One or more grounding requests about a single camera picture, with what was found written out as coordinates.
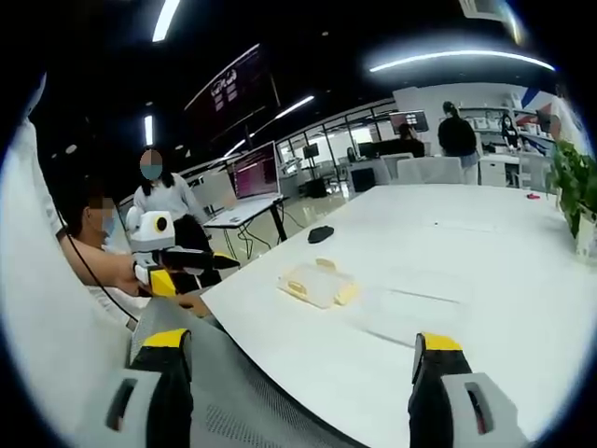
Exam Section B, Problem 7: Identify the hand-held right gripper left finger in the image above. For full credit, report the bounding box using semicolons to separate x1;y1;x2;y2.
104;328;195;448

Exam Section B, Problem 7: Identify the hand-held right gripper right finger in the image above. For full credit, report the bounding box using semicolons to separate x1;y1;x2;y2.
407;331;531;448

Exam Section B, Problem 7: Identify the white standing desk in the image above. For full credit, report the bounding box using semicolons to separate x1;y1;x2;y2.
202;194;291;260

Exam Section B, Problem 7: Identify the computer monitor with purple screen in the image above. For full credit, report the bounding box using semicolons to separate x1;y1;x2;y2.
227;141;283;202

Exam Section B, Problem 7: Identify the person's white shirt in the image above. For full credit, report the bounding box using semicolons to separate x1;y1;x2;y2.
3;69;141;448

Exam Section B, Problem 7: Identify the black computer mouse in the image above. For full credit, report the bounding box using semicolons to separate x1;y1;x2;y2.
307;225;336;245

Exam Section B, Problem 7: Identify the clear plastic tray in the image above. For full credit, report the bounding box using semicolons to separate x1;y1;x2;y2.
276;258;361;310

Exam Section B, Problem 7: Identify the large hanging display screen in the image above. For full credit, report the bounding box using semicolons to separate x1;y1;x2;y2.
183;43;283;142

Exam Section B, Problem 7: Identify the long ceiling light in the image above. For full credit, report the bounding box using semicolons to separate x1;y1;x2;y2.
367;48;557;75
150;0;182;44
276;94;316;120

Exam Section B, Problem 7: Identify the black box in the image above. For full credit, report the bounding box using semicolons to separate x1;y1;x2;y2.
349;166;378;194

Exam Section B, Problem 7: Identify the white plant pot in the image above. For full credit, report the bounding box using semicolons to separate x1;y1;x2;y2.
572;218;597;263

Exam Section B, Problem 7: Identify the white cabinet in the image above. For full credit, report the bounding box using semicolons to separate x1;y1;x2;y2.
479;154;522;189

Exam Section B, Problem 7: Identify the green potted plant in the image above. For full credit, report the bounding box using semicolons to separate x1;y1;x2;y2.
546;138;597;240

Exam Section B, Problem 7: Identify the desktop monitor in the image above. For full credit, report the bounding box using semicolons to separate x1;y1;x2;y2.
388;109;429;133

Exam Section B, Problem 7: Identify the white wall shelf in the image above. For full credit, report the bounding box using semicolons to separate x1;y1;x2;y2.
458;104;515;142

